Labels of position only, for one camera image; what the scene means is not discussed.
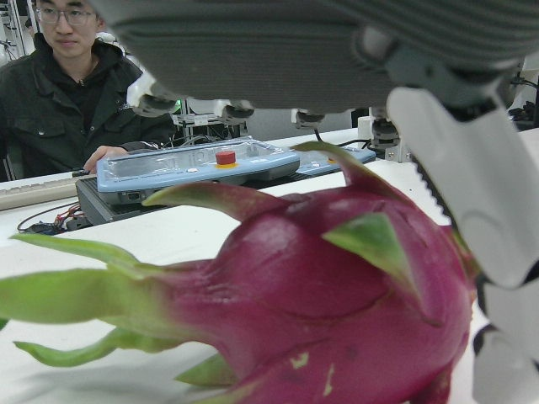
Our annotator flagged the white grey left robot hand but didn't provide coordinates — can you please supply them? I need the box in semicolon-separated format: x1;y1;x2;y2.
90;0;539;404

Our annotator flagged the pink green dragon fruit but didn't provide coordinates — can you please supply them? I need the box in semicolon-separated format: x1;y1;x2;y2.
0;141;481;404

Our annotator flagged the blue teach pendant red button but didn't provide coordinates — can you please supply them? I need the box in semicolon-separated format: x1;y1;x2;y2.
95;141;301;206

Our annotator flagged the black metal box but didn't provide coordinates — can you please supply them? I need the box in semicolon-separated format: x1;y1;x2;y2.
75;176;169;226

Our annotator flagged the person in black jacket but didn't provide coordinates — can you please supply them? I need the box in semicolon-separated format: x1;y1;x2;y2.
0;0;176;184

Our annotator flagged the beige keyboard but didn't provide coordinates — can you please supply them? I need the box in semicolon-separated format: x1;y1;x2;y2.
0;178;92;211

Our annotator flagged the circuit board with wires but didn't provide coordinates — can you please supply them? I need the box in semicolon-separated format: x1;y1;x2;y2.
16;201;92;236

